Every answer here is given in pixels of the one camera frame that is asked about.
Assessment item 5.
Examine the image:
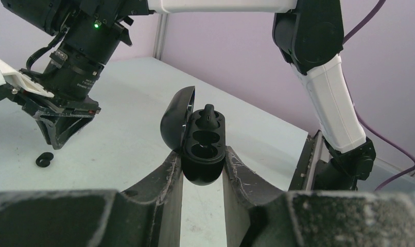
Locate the black oval charging case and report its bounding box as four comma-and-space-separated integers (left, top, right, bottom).
160, 86, 226, 186

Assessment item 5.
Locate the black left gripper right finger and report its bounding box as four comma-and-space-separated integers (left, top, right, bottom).
223, 147, 415, 246

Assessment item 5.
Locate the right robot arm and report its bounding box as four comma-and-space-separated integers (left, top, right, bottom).
2, 1, 415, 246

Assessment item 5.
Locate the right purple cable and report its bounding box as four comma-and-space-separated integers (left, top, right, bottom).
342, 0, 415, 191

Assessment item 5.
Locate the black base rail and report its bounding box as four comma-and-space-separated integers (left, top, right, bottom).
288, 130, 327, 191

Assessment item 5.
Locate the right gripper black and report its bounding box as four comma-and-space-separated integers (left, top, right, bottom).
13, 44, 107, 150

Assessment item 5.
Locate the right aluminium frame post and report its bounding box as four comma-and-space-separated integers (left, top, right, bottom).
153, 14, 169, 60

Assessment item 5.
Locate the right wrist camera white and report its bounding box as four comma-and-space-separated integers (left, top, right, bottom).
0, 59, 55, 106

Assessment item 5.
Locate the black clip earbud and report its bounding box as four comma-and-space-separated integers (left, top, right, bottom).
196, 104, 219, 130
35, 152, 54, 168

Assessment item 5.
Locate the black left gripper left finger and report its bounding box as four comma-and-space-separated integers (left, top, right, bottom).
0, 152, 183, 246

